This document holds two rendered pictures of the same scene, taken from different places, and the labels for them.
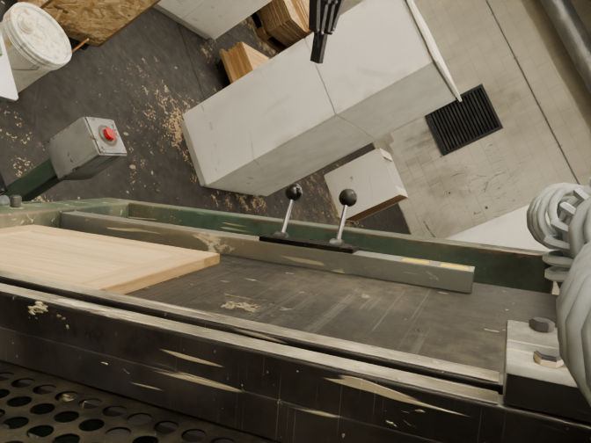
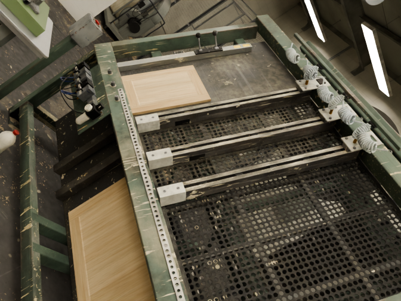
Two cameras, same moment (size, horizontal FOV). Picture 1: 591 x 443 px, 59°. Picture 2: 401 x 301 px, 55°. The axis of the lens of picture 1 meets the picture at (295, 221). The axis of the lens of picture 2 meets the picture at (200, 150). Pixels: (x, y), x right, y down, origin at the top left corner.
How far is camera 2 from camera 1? 2.12 m
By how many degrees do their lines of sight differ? 53
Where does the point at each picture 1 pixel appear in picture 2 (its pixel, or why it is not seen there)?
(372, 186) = not seen: outside the picture
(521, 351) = (302, 87)
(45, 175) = (68, 47)
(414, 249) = (221, 33)
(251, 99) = not seen: outside the picture
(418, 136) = not seen: outside the picture
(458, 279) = (249, 49)
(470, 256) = (237, 31)
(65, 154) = (84, 37)
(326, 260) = (216, 54)
